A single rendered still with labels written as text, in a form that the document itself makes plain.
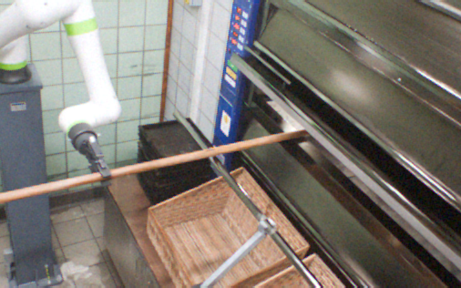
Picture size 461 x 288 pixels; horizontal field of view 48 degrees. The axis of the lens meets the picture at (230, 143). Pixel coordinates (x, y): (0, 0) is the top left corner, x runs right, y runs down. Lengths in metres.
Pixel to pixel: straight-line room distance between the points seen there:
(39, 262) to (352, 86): 1.87
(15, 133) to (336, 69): 1.37
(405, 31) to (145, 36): 1.73
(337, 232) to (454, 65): 0.80
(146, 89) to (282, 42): 1.29
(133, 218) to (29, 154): 0.55
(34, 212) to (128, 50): 1.02
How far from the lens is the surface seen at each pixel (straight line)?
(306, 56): 1.96
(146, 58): 3.06
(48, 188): 1.71
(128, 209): 2.55
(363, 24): 1.72
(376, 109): 1.72
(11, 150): 2.43
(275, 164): 2.24
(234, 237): 2.46
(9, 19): 1.88
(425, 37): 1.58
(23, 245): 2.81
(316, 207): 2.07
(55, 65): 2.91
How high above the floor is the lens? 2.29
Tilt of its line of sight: 34 degrees down
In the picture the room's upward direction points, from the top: 10 degrees clockwise
